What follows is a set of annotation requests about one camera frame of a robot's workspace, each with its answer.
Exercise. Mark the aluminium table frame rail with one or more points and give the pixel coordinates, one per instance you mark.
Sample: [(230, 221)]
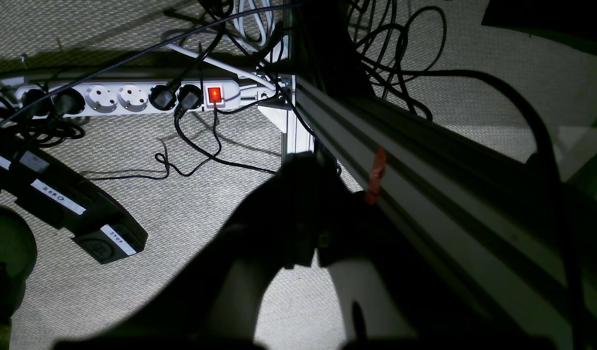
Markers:
[(535, 238)]

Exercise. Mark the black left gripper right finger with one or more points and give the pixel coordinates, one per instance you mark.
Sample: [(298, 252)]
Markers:
[(399, 288)]

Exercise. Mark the black labelled foot pedal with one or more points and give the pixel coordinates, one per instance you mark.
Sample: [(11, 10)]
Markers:
[(62, 198)]

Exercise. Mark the red tape tag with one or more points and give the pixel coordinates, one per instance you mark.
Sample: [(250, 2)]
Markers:
[(375, 177)]

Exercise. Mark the white power strip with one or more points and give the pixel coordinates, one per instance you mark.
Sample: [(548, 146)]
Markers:
[(96, 99)]

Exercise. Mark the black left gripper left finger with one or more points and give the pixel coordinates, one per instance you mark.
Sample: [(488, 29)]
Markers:
[(213, 303)]

